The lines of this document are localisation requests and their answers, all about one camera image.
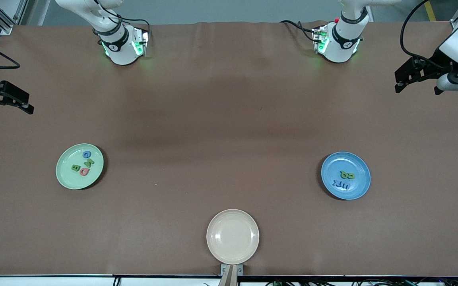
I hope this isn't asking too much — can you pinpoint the light green plate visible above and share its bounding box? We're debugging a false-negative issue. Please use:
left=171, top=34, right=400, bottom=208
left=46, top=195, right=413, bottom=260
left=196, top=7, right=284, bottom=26
left=55, top=143, right=105, bottom=190

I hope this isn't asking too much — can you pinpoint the blue plate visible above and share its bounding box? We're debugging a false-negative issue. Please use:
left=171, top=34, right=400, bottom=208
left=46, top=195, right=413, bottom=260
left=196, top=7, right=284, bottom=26
left=320, top=151, right=371, bottom=200

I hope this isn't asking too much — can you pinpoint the beige plate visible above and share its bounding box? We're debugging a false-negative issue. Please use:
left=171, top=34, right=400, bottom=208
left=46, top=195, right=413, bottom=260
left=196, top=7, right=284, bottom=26
left=206, top=209, right=260, bottom=265

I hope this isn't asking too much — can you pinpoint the black arm base cable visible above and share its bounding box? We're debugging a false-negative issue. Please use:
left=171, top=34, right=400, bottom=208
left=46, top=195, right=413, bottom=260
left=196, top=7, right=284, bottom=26
left=92, top=0, right=152, bottom=34
left=280, top=20, right=319, bottom=42

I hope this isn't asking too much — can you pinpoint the tan post with metal bracket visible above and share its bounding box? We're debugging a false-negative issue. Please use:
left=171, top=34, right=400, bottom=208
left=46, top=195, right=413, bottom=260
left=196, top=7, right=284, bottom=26
left=221, top=264, right=243, bottom=286

